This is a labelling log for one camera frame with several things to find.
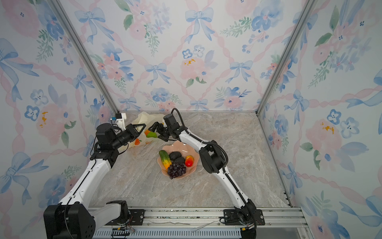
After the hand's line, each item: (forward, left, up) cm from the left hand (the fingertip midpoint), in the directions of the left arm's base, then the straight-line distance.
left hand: (146, 124), depth 75 cm
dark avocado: (-5, -12, -23) cm, 26 cm away
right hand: (+10, +2, -18) cm, 21 cm away
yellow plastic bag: (0, +6, -15) cm, 16 cm away
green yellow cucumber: (-8, -8, -22) cm, 25 cm away
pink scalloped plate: (0, -19, -26) cm, 32 cm away
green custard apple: (+11, +4, -23) cm, 26 cm away
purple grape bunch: (-15, -14, -20) cm, 29 cm away
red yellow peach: (-8, -21, -23) cm, 33 cm away
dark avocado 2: (-7, -15, -25) cm, 30 cm away
